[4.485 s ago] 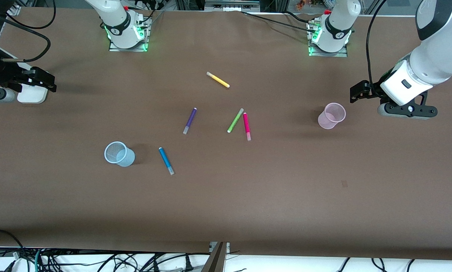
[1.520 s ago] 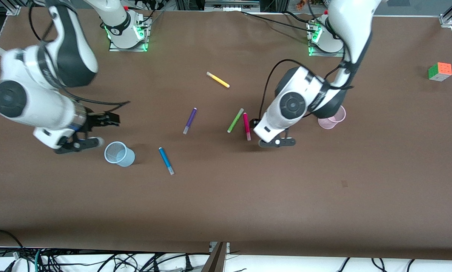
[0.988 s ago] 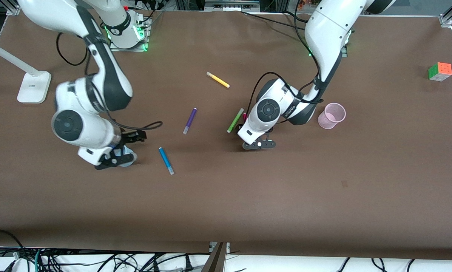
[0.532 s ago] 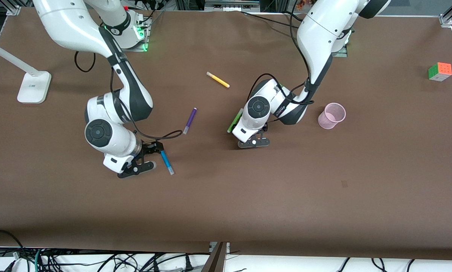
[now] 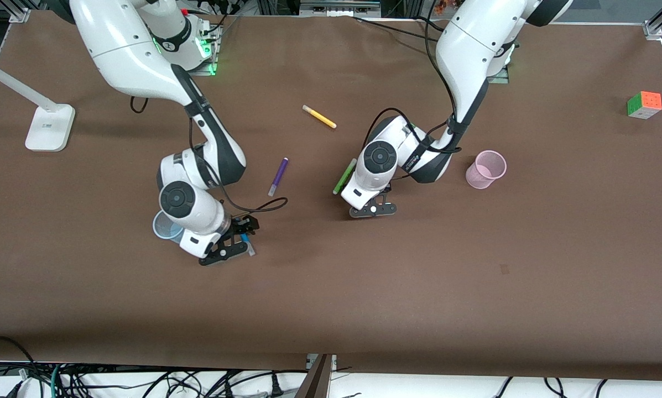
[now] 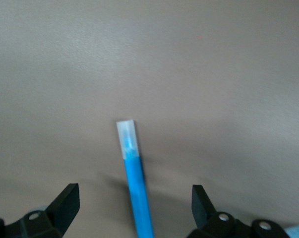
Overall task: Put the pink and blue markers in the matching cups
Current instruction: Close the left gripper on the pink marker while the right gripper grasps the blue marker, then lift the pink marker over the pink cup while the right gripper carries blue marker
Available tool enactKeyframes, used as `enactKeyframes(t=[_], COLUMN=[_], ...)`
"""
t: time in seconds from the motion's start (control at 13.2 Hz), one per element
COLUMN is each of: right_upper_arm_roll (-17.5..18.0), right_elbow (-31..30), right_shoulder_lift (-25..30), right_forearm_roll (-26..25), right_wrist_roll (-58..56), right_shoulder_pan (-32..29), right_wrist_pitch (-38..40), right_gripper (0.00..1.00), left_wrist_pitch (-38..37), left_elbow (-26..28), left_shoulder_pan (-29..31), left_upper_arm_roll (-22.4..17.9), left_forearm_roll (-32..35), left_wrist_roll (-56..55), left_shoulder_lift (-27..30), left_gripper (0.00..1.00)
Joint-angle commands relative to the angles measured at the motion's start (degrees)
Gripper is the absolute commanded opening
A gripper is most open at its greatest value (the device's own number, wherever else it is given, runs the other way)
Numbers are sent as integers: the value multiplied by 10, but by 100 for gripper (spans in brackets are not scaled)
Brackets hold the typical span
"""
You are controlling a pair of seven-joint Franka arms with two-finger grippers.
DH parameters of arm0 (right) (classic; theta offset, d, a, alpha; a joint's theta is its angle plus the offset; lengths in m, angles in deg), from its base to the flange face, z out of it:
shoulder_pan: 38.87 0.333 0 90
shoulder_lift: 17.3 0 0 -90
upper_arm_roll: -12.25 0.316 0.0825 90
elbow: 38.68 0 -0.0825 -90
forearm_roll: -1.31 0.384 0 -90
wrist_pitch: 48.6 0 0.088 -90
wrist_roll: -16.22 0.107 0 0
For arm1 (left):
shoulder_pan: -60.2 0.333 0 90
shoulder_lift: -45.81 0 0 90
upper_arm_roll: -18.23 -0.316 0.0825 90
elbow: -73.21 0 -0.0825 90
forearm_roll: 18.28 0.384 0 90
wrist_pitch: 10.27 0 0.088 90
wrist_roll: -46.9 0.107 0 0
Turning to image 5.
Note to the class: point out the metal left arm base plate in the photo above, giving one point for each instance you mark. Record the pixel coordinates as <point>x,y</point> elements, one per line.
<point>502,77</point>

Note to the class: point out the translucent pink cup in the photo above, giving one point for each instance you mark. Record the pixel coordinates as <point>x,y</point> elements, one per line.
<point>477,177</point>

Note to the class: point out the blue marker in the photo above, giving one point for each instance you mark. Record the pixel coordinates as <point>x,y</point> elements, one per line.
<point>250,249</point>

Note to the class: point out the green marker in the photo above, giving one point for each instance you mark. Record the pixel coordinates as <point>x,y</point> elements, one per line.
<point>342,181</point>

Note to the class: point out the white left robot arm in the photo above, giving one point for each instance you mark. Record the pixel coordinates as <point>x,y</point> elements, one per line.
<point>474,44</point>

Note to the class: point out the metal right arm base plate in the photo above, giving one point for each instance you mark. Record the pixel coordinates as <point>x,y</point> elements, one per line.
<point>212,55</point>

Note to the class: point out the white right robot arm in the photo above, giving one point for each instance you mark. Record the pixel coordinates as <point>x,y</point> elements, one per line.
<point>126,50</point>

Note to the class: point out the white lamp stand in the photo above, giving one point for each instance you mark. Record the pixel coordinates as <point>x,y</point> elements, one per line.
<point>48,130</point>

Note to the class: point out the translucent blue cup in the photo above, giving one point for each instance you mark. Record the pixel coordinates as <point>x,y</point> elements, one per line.
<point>162,228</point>

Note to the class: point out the purple marker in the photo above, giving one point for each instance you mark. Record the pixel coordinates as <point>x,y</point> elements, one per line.
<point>279,176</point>

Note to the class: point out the yellow marker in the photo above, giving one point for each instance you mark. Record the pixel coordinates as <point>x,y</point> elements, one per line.
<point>319,116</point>

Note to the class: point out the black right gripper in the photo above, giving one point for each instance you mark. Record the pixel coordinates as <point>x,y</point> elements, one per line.
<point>243,225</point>

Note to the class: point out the colourful puzzle cube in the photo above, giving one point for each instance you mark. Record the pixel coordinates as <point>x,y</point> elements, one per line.
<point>644,105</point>

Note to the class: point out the dark table support post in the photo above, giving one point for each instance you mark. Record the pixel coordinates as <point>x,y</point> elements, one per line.
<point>315,381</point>

